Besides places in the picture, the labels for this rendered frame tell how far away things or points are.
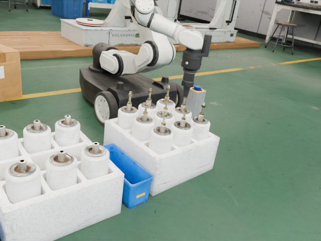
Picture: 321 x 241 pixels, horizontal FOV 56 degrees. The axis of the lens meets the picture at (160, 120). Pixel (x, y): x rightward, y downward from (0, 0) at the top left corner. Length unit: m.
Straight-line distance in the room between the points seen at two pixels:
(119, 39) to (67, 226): 2.70
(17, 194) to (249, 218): 0.85
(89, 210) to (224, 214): 0.54
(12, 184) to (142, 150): 0.52
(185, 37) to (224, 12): 3.69
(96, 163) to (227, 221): 0.56
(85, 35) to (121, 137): 2.08
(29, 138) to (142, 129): 0.44
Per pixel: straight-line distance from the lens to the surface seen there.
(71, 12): 5.79
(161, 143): 1.20
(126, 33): 3.56
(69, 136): 1.22
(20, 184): 0.96
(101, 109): 1.78
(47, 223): 1.04
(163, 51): 1.68
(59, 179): 1.00
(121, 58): 1.94
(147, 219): 1.18
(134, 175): 1.28
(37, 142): 1.18
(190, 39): 1.31
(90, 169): 1.04
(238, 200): 1.38
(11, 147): 1.16
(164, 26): 1.33
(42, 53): 3.07
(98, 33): 3.37
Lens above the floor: 0.80
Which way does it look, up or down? 25 degrees down
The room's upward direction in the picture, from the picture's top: 8 degrees clockwise
